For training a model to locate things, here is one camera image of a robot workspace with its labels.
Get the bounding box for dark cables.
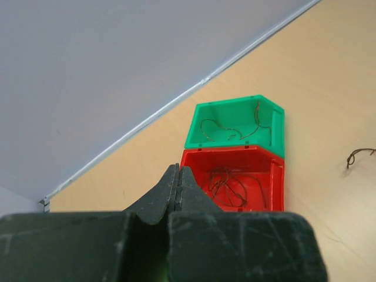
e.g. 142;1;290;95
199;99;273;142

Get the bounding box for far green bin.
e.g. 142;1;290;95
184;95;285;158

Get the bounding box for red bin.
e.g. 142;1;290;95
180;145;285;212

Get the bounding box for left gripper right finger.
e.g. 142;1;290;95
168;167;328;281

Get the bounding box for cable bundle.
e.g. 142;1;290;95
345;148;376;170

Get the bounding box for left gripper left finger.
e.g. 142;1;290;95
1;164;179;281

